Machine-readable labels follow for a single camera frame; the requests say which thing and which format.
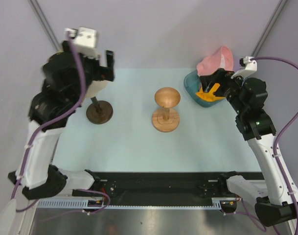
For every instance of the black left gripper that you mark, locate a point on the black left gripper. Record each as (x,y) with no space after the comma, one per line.
(104,73)

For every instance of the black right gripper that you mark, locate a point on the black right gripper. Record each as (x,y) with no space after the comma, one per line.
(223,78)

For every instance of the yellow bucket hat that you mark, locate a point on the yellow bucket hat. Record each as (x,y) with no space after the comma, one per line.
(209,97)

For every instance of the pink bucket hat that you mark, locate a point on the pink bucket hat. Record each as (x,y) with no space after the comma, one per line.
(223,58)

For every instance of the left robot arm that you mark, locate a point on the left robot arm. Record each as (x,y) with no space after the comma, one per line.
(68,76)

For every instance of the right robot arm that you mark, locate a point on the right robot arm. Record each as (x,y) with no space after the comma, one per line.
(279,202)

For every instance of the teal plastic bin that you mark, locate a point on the teal plastic bin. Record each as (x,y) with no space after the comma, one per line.
(192,85)

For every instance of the cream mannequin head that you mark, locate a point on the cream mannequin head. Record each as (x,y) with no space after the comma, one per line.
(95,88)

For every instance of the light wooden hat stand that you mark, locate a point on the light wooden hat stand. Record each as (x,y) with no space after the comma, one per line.
(166,118)

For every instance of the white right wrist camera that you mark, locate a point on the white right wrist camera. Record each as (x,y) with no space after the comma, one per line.
(248,67)

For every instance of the aluminium corner rail left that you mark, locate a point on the aluminium corner rail left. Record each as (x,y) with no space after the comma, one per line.
(40,15)

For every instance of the aluminium corner rail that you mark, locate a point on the aluminium corner rail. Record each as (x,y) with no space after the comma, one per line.
(40,15)
(271,23)

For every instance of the aluminium corner rail right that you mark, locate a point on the aluminium corner rail right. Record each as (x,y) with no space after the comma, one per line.
(271,23)

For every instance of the white slotted cable duct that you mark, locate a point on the white slotted cable duct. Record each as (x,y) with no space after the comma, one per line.
(204,204)

